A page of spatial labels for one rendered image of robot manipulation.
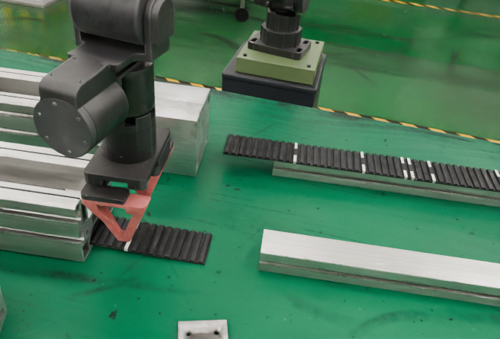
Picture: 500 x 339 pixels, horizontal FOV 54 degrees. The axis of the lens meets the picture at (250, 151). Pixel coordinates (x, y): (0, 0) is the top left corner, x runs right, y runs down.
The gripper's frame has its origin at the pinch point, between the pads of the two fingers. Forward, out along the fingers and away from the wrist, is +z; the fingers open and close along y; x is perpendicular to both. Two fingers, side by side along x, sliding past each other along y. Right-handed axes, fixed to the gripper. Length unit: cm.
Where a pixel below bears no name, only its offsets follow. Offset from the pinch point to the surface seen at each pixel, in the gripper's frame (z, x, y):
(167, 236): 3.8, 3.8, -0.5
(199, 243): 3.9, 7.9, -0.3
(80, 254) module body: 2.7, -4.7, 5.2
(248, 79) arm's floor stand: 5, 8, -49
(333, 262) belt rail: 1.4, 23.8, 2.0
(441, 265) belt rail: 1.4, 36.3, 0.1
